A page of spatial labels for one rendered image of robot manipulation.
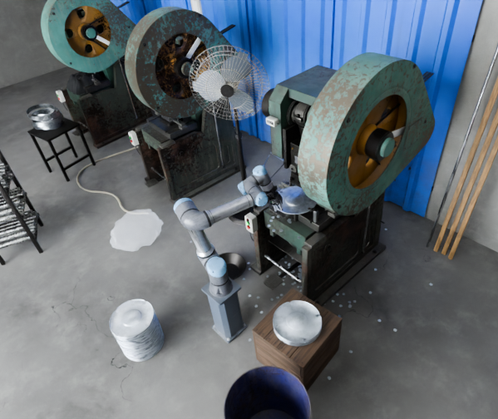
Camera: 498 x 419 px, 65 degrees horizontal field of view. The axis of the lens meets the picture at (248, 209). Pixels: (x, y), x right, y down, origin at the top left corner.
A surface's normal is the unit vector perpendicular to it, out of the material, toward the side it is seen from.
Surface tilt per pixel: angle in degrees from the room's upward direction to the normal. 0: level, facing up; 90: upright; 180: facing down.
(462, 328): 0
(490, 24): 90
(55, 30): 90
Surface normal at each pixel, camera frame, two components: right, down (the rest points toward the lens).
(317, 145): -0.73, 0.20
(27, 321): -0.09, -0.76
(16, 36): 0.66, 0.44
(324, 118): -0.64, -0.07
